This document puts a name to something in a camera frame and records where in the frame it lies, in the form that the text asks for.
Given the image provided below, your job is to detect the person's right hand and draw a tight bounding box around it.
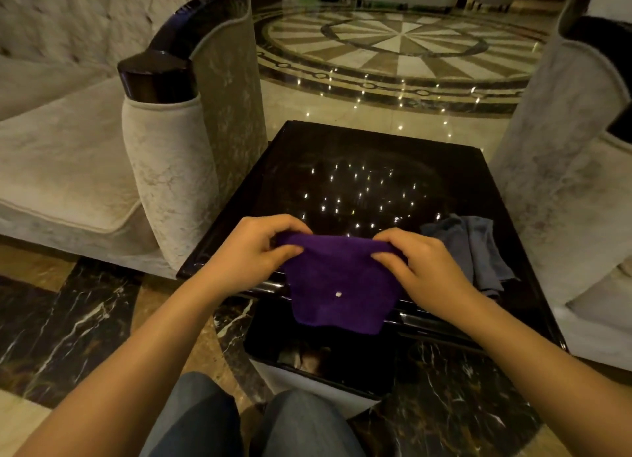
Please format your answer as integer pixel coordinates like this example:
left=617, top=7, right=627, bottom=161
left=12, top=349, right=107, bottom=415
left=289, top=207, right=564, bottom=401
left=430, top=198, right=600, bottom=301
left=371, top=228, right=476, bottom=320

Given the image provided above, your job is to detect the person's left hand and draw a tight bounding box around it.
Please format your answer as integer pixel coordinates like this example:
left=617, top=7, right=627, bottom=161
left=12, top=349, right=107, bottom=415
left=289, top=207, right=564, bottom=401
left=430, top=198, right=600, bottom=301
left=207, top=214, right=313, bottom=303

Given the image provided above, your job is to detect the purple microfiber cloth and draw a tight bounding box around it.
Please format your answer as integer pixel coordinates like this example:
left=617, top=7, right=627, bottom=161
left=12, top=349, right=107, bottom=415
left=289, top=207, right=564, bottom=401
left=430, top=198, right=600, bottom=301
left=274, top=231, right=408, bottom=335

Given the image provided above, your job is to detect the person's left forearm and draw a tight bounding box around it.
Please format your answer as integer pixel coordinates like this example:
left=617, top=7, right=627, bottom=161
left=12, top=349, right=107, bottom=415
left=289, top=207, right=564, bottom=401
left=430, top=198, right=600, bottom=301
left=14, top=270, right=233, bottom=457

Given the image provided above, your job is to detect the person's right forearm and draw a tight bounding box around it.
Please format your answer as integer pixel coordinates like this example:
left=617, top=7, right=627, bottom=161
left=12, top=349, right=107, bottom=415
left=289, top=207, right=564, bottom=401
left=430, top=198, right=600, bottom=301
left=444, top=293, right=632, bottom=457

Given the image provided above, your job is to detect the grey cloth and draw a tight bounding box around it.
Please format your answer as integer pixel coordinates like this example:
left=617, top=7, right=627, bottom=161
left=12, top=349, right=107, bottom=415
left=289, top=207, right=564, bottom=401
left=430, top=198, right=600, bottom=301
left=420, top=214, right=517, bottom=297

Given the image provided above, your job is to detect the glossy black side table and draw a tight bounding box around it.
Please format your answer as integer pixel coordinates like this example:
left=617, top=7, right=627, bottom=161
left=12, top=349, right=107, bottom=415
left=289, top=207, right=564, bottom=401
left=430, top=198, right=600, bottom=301
left=176, top=120, right=568, bottom=419

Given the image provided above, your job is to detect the person's right leg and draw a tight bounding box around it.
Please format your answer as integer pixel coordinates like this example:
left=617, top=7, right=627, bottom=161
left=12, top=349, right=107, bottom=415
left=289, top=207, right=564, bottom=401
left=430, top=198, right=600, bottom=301
left=248, top=390, right=366, bottom=457

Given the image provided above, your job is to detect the person's leg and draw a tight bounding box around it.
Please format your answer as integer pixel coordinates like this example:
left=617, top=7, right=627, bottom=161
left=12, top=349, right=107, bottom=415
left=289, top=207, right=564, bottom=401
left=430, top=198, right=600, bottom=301
left=140, top=371, right=244, bottom=457
left=248, top=390, right=366, bottom=457

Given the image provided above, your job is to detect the person's left leg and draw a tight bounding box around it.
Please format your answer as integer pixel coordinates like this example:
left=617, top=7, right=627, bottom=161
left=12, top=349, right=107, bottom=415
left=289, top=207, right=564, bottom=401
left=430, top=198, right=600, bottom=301
left=140, top=371, right=244, bottom=457

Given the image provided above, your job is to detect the beige velvet armchair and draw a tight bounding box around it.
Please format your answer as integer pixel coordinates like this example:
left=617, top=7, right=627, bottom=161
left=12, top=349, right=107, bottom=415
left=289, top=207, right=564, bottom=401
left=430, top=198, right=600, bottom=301
left=489, top=0, right=632, bottom=373

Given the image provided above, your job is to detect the beige tufted velvet sofa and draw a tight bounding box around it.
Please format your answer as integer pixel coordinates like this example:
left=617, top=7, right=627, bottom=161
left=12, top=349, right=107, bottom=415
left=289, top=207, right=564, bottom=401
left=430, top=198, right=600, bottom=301
left=0, top=0, right=269, bottom=280

